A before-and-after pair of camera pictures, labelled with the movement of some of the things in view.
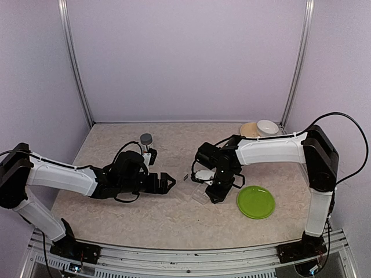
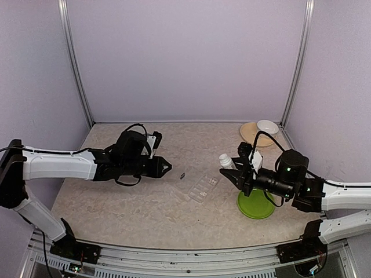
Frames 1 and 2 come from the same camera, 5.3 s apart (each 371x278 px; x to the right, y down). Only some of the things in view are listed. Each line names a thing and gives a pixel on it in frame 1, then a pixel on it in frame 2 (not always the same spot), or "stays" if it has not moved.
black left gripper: x=163 y=189 -> x=156 y=171
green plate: x=255 y=202 stays
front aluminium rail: x=331 y=262 stays
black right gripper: x=219 y=195 -> x=243 y=182
